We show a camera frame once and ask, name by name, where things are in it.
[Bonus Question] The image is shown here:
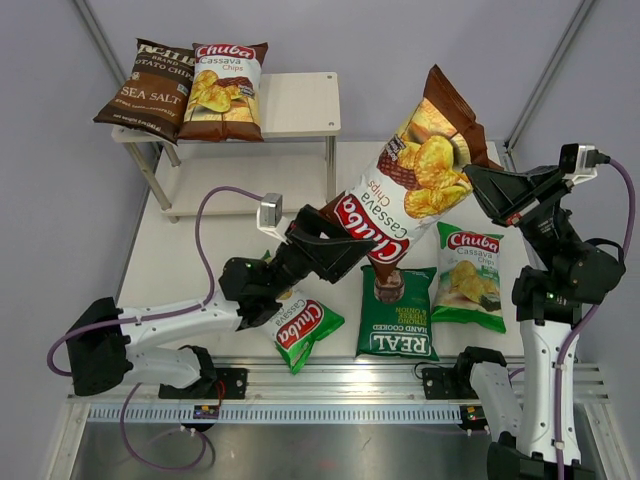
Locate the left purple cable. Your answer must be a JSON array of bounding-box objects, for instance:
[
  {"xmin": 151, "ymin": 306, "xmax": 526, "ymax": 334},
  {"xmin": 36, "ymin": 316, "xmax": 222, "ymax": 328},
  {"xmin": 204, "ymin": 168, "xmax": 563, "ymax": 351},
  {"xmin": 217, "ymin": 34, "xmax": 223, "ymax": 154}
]
[{"xmin": 46, "ymin": 185, "xmax": 264, "ymax": 471}]

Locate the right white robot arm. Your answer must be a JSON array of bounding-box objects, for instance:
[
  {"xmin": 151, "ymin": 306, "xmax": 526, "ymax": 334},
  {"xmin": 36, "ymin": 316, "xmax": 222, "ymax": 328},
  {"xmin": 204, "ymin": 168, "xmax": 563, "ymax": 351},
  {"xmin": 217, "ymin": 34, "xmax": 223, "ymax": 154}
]
[{"xmin": 453, "ymin": 165, "xmax": 634, "ymax": 479}]

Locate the white slotted cable duct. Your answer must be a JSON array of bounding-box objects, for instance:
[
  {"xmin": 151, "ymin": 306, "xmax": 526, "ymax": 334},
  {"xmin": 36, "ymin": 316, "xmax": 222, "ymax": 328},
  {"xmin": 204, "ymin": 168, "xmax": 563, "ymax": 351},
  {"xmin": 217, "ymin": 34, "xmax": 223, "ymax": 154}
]
[{"xmin": 88, "ymin": 404, "xmax": 462, "ymax": 425}]

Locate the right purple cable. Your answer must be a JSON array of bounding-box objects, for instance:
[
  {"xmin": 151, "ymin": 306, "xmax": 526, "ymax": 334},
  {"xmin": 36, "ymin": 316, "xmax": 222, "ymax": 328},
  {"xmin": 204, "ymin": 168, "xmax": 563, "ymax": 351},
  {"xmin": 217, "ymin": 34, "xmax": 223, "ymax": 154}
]
[{"xmin": 549, "ymin": 157, "xmax": 637, "ymax": 480}]

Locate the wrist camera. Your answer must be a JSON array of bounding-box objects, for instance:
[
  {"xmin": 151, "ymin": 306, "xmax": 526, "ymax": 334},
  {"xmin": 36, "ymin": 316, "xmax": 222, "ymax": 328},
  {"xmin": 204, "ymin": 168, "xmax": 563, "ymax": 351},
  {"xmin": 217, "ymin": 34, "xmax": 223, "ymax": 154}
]
[
  {"xmin": 256, "ymin": 193, "xmax": 284, "ymax": 241},
  {"xmin": 559, "ymin": 143, "xmax": 611, "ymax": 186}
]

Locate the green Real chips bag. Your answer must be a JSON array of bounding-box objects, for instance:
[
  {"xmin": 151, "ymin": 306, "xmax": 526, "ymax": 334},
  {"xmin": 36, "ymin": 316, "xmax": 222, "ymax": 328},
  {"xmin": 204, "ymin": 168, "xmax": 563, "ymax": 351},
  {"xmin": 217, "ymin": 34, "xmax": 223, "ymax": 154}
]
[{"xmin": 356, "ymin": 266, "xmax": 439, "ymax": 361}]

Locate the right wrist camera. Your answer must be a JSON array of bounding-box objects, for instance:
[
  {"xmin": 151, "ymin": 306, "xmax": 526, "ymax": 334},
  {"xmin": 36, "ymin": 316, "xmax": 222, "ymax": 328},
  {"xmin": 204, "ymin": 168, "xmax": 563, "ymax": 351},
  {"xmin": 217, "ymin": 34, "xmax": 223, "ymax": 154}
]
[{"xmin": 559, "ymin": 143, "xmax": 611, "ymax": 186}]

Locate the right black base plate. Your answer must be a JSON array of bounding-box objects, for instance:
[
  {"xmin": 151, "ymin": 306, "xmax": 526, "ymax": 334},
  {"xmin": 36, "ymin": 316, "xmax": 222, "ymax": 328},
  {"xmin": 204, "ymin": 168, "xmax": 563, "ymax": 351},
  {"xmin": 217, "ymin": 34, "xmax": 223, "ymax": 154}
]
[{"xmin": 421, "ymin": 367, "xmax": 477, "ymax": 400}]

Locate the brown Kettle sea salt bag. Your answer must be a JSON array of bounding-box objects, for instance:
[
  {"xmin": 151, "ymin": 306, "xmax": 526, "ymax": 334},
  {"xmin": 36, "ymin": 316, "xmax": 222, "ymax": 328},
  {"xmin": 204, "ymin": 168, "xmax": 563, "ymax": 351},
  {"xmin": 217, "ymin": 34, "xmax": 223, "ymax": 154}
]
[{"xmin": 93, "ymin": 38, "xmax": 195, "ymax": 144}]

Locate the green chuba cassava bag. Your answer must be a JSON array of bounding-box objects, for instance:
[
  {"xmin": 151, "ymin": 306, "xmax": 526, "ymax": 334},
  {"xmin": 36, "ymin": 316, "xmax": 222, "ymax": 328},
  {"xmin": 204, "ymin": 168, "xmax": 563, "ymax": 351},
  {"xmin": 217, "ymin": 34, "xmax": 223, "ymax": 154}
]
[
  {"xmin": 262, "ymin": 249, "xmax": 346, "ymax": 376},
  {"xmin": 432, "ymin": 222, "xmax": 506, "ymax": 334}
]

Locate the brown Chuba cassava bag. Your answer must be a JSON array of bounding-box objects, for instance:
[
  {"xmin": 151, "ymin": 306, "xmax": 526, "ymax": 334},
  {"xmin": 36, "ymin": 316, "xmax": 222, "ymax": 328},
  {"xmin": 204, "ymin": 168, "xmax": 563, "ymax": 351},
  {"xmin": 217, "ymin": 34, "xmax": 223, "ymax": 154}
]
[
  {"xmin": 178, "ymin": 42, "xmax": 268, "ymax": 142},
  {"xmin": 321, "ymin": 66, "xmax": 499, "ymax": 283}
]

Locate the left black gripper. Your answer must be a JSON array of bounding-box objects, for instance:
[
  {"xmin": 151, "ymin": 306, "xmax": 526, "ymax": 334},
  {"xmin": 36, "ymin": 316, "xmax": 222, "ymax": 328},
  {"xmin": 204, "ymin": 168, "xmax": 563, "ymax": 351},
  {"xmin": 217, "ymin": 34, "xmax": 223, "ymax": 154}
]
[{"xmin": 264, "ymin": 206, "xmax": 378, "ymax": 301}]

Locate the purple cable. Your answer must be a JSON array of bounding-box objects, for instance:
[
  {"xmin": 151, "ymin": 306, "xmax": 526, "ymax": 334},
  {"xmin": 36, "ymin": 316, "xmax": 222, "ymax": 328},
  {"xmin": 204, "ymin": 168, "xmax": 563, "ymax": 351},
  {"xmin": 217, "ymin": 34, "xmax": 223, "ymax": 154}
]
[
  {"xmin": 549, "ymin": 157, "xmax": 637, "ymax": 480},
  {"xmin": 46, "ymin": 185, "xmax": 264, "ymax": 471}
]

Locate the white wooden two-tier shelf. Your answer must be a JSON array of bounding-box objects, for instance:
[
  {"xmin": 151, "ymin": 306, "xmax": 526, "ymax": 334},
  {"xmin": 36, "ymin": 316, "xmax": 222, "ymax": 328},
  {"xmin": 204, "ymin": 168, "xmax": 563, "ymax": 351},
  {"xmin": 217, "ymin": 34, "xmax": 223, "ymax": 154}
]
[{"xmin": 111, "ymin": 72, "xmax": 341, "ymax": 222}]

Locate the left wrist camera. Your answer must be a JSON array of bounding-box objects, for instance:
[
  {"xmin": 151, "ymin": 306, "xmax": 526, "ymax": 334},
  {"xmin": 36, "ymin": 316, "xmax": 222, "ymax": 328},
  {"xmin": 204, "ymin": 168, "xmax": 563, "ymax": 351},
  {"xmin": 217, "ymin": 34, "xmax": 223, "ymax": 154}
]
[{"xmin": 256, "ymin": 193, "xmax": 284, "ymax": 241}]

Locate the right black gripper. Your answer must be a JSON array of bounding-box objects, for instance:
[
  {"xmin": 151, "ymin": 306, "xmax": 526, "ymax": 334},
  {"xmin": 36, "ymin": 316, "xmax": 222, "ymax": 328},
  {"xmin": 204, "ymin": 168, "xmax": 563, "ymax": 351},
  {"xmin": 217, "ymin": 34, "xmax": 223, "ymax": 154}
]
[{"xmin": 461, "ymin": 166, "xmax": 579, "ymax": 273}]

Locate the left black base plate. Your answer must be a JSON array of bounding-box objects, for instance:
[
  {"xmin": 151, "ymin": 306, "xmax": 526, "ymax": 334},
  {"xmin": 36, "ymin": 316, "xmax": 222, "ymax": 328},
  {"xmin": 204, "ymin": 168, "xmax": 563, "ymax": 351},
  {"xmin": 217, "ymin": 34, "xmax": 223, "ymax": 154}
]
[{"xmin": 158, "ymin": 368, "xmax": 248, "ymax": 400}]

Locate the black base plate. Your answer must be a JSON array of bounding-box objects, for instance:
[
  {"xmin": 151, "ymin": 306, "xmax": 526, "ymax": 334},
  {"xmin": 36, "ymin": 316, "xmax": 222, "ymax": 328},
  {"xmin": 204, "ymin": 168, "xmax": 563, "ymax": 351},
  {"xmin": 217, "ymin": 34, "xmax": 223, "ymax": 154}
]
[
  {"xmin": 158, "ymin": 368, "xmax": 248, "ymax": 400},
  {"xmin": 421, "ymin": 367, "xmax": 477, "ymax": 400}
]

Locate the aluminium mounting rail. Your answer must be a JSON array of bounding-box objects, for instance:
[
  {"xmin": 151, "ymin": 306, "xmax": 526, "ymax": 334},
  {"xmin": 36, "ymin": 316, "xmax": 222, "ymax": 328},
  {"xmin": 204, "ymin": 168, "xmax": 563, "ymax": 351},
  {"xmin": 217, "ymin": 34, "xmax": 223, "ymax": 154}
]
[{"xmin": 66, "ymin": 357, "xmax": 610, "ymax": 405}]

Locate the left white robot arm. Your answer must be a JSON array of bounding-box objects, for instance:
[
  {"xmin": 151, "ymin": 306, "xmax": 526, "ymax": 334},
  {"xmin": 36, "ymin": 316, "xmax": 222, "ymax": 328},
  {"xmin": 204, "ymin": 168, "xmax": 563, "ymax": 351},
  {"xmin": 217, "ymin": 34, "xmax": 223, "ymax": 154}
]
[{"xmin": 64, "ymin": 205, "xmax": 375, "ymax": 398}]

